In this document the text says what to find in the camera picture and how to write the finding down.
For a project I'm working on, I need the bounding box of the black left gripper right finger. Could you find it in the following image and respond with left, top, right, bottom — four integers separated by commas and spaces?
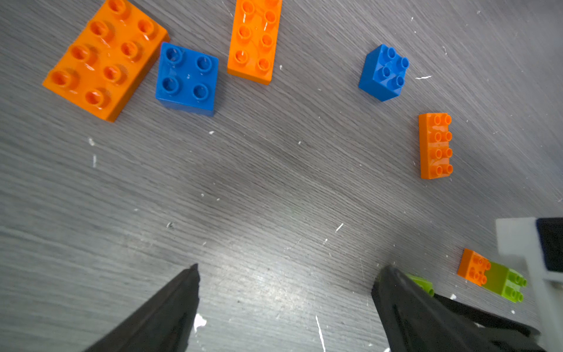
372, 265, 500, 352

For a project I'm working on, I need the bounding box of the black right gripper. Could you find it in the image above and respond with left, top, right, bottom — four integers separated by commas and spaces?
434, 217, 562, 351

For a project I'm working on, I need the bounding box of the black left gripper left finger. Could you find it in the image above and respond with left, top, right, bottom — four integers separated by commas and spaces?
87, 264, 200, 351

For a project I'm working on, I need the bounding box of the lime green 2x2 lego brick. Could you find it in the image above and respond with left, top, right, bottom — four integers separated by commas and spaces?
482, 262, 528, 303

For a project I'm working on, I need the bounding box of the lime green 2x4 lego brick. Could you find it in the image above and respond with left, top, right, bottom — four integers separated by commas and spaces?
407, 274, 435, 297

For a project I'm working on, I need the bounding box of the flat orange 2x4 lego plate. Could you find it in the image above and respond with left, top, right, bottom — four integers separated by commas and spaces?
419, 113, 453, 180

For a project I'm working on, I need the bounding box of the small blue lego brick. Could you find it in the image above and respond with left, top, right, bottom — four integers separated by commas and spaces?
155, 43, 219, 117

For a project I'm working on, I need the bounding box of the blue 2x2 lego brick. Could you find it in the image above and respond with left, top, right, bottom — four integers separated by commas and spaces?
359, 44, 410, 102

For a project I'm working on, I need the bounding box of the orange lego brick left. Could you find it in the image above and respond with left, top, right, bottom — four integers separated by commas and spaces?
43, 0, 170, 123

